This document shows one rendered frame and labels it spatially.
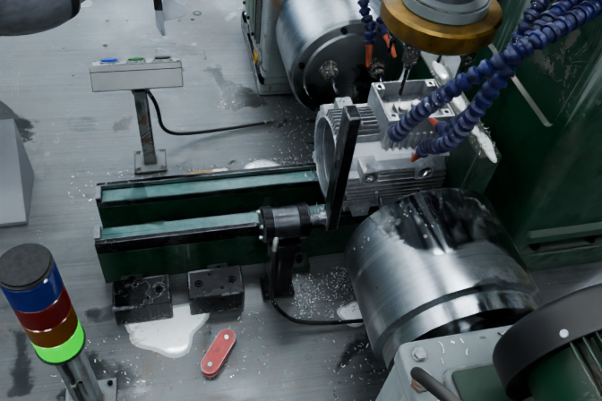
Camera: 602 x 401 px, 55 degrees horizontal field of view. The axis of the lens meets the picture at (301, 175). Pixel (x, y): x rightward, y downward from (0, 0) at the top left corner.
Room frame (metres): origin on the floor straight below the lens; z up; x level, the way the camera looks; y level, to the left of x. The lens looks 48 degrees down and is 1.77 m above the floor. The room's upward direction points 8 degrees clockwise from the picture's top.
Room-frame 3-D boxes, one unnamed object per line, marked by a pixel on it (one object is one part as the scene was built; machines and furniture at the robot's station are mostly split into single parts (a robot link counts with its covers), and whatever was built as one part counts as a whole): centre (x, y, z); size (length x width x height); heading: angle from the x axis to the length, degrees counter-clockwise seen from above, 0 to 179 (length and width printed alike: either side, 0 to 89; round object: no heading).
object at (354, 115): (0.60, -0.06, 1.12); 0.04 x 0.03 x 0.26; 108
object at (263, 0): (1.34, 0.05, 0.99); 0.35 x 0.31 x 0.37; 18
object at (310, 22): (1.11, -0.03, 1.04); 0.37 x 0.25 x 0.25; 18
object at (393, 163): (0.77, -0.13, 1.01); 0.20 x 0.19 x 0.19; 108
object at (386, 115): (0.78, -0.17, 1.11); 0.12 x 0.11 x 0.07; 108
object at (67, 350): (0.32, 0.29, 1.05); 0.06 x 0.06 x 0.04
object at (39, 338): (0.32, 0.29, 1.10); 0.06 x 0.06 x 0.04
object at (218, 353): (0.43, 0.10, 0.81); 0.09 x 0.03 x 0.02; 161
